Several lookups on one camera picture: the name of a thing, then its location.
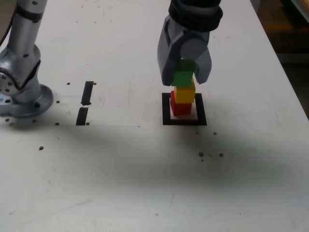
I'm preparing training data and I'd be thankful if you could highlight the dark background furniture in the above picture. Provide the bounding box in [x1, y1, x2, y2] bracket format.
[251, 0, 309, 65]

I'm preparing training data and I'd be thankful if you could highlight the black tape square outline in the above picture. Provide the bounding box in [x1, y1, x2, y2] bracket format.
[161, 92, 208, 126]

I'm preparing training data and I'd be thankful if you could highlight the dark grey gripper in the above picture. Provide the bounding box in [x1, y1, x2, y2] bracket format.
[157, 18, 213, 86]

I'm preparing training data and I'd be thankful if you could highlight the green cube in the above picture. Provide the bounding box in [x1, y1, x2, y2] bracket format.
[170, 59, 197, 87]

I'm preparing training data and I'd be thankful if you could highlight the yellow cube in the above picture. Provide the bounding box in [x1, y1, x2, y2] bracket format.
[173, 81, 196, 103]

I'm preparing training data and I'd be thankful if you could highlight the black tape strip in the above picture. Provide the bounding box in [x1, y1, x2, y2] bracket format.
[75, 81, 94, 126]

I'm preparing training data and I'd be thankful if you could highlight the red cube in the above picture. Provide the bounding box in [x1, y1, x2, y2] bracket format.
[170, 91, 193, 116]

